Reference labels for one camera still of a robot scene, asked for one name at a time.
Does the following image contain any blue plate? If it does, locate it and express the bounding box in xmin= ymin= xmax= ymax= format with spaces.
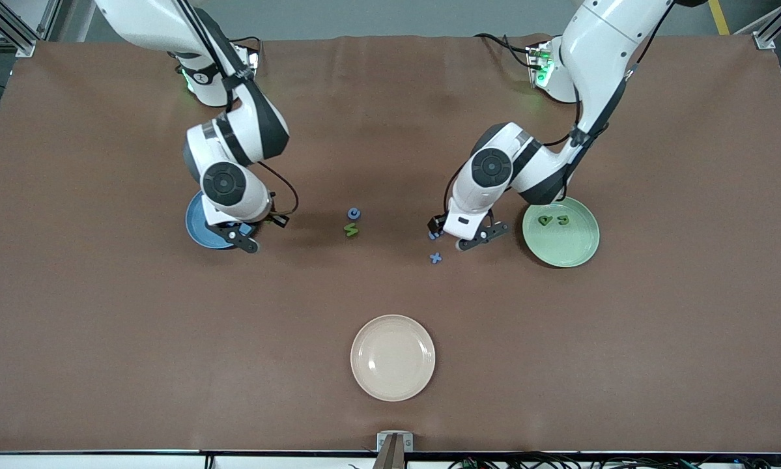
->
xmin=185 ymin=192 xmax=257 ymax=249

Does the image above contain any green plate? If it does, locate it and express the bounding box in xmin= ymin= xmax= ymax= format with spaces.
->
xmin=522 ymin=195 xmax=601 ymax=268

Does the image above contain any beige plate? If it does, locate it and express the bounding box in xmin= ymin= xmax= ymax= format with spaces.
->
xmin=350 ymin=315 xmax=436 ymax=402

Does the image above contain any brown table cover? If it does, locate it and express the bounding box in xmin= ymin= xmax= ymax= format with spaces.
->
xmin=0 ymin=34 xmax=781 ymax=453

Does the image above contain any black left arm base cable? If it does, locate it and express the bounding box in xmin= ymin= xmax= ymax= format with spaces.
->
xmin=474 ymin=33 xmax=541 ymax=69

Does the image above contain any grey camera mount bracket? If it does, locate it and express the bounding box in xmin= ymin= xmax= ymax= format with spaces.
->
xmin=375 ymin=431 xmax=415 ymax=469

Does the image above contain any aluminium frame profile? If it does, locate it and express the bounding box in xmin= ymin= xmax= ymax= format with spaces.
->
xmin=732 ymin=0 xmax=781 ymax=50
xmin=0 ymin=0 xmax=63 ymax=58

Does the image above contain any white table edge rail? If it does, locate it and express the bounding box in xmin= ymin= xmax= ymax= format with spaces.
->
xmin=0 ymin=449 xmax=781 ymax=469

